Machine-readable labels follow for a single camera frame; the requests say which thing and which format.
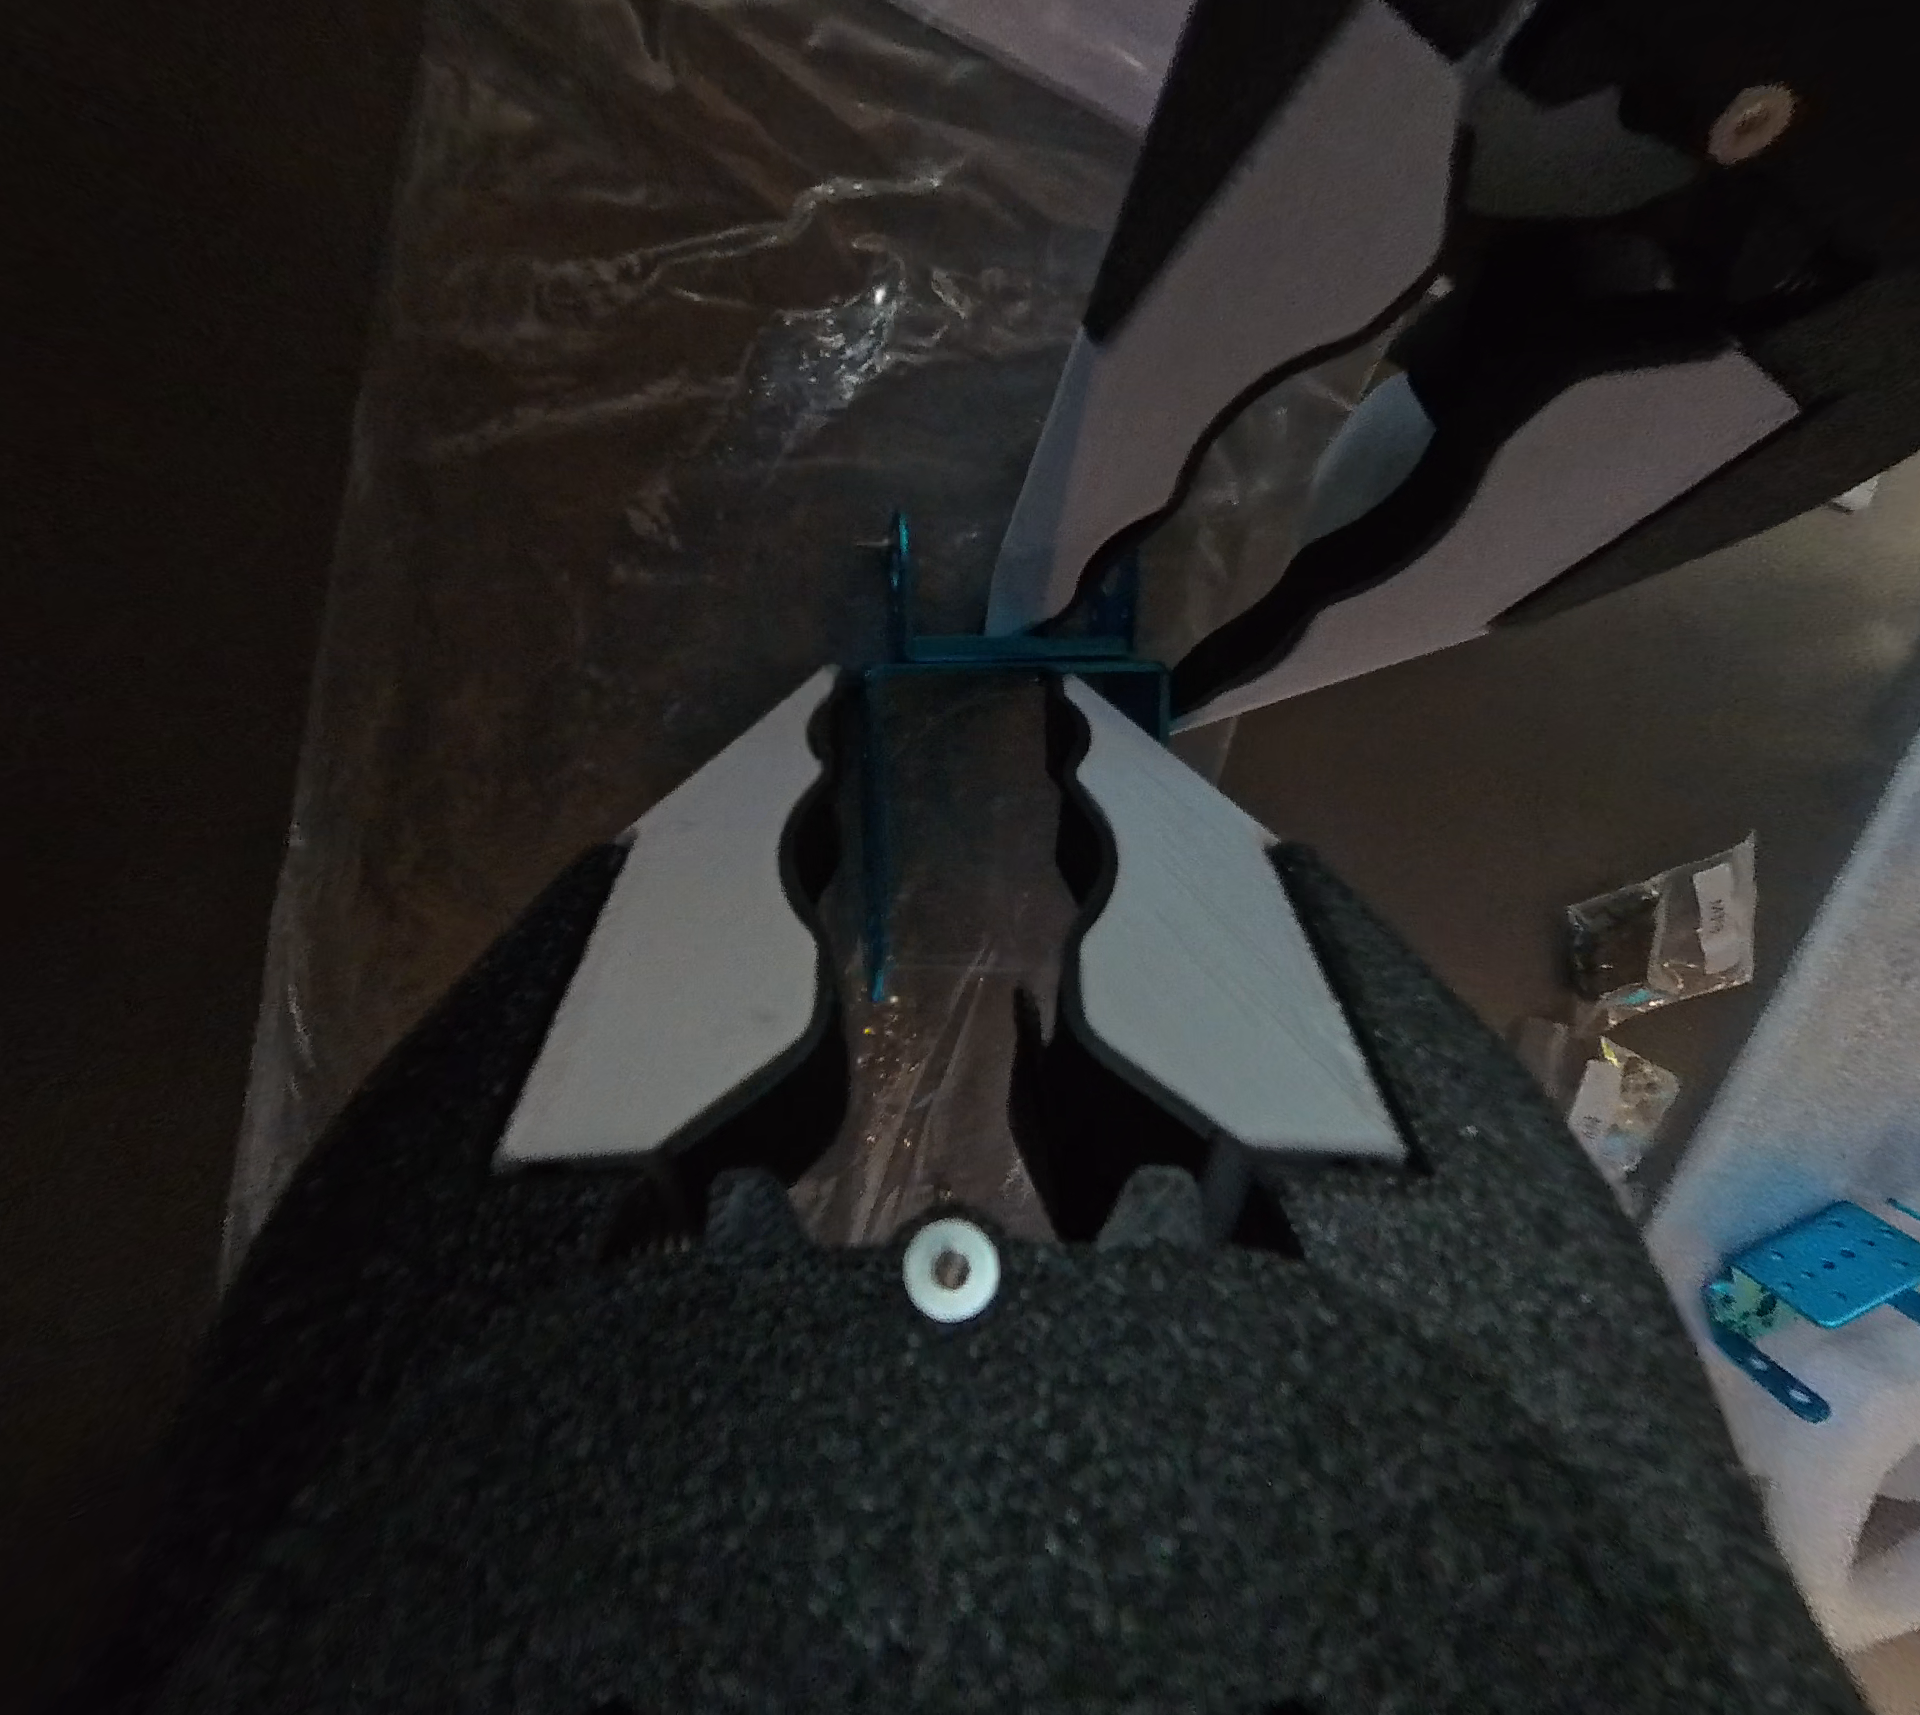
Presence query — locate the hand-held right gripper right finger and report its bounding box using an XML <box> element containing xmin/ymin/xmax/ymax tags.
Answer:
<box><xmin>1046</xmin><ymin>678</ymin><xmax>1415</xmax><ymax>1166</ymax></box>

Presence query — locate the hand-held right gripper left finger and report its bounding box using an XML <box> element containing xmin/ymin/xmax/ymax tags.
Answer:
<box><xmin>498</xmin><ymin>666</ymin><xmax>849</xmax><ymax>1172</ymax></box>

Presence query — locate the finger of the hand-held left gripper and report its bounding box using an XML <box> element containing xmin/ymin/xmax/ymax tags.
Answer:
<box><xmin>981</xmin><ymin>0</ymin><xmax>1472</xmax><ymax>644</ymax></box>
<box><xmin>1166</xmin><ymin>340</ymin><xmax>1799</xmax><ymax>734</ymax></box>

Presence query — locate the blue metal bracket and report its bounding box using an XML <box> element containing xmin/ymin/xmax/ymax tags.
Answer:
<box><xmin>851</xmin><ymin>508</ymin><xmax>1176</xmax><ymax>1000</ymax></box>

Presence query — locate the grey desk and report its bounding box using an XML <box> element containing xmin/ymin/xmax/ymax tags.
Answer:
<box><xmin>1169</xmin><ymin>456</ymin><xmax>1920</xmax><ymax>1238</ymax></box>

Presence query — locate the small parts bag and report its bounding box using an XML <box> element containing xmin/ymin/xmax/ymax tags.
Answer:
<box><xmin>1564</xmin><ymin>830</ymin><xmax>1760</xmax><ymax>1000</ymax></box>
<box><xmin>1511</xmin><ymin>1014</ymin><xmax>1686</xmax><ymax>1214</ymax></box>

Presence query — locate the white foam sheet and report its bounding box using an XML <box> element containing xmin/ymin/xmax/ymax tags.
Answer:
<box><xmin>1641</xmin><ymin>726</ymin><xmax>1920</xmax><ymax>1650</ymax></box>

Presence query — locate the clear plastic bag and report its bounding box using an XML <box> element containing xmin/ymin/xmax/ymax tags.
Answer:
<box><xmin>224</xmin><ymin>0</ymin><xmax>1291</xmax><ymax>1298</ymax></box>

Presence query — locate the small blue angle bracket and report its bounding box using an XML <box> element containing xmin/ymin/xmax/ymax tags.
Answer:
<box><xmin>1701</xmin><ymin>1272</ymin><xmax>1835</xmax><ymax>1436</ymax></box>

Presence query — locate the long blue perforated bracket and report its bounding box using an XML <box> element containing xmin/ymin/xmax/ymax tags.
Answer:
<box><xmin>1724</xmin><ymin>1198</ymin><xmax>1920</xmax><ymax>1334</ymax></box>

